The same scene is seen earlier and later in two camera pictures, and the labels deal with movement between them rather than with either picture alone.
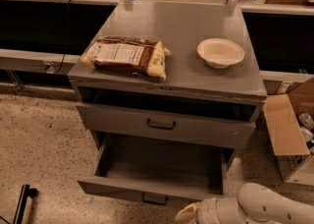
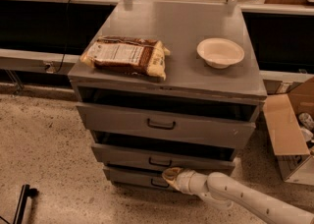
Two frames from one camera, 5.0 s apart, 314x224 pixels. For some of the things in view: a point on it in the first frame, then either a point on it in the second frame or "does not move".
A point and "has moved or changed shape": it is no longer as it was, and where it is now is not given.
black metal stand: x=25 y=194 does not move
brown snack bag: x=128 y=55 does not move
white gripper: x=206 y=212 to x=187 y=181
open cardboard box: x=290 y=119 does not move
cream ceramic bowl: x=220 y=53 does not move
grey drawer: x=168 y=169 has moved or changed shape
